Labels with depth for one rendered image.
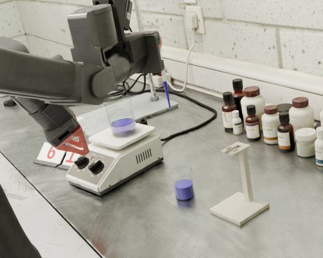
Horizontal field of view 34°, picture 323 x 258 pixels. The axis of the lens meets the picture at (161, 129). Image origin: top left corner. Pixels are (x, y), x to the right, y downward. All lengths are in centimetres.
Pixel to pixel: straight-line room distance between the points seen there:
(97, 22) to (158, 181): 49
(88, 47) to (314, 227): 49
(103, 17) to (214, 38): 89
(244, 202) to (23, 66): 54
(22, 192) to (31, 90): 64
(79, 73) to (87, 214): 45
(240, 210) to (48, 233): 38
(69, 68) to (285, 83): 77
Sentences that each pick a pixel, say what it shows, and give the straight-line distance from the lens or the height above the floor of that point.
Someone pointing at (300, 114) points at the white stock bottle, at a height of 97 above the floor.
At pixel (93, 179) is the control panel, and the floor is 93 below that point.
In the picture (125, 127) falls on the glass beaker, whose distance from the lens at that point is 121.
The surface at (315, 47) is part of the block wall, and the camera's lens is 135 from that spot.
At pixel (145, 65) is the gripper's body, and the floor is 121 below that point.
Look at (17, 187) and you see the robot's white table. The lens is 133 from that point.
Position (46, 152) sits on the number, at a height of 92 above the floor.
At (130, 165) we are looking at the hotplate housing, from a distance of 120.
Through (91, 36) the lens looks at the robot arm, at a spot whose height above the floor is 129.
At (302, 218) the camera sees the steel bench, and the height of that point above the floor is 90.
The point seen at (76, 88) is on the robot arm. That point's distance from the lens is 73.
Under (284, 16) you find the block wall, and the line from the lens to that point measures 140.
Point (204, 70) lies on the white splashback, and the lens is 167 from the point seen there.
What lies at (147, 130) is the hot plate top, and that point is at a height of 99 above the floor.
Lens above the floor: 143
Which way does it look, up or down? 21 degrees down
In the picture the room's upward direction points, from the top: 11 degrees counter-clockwise
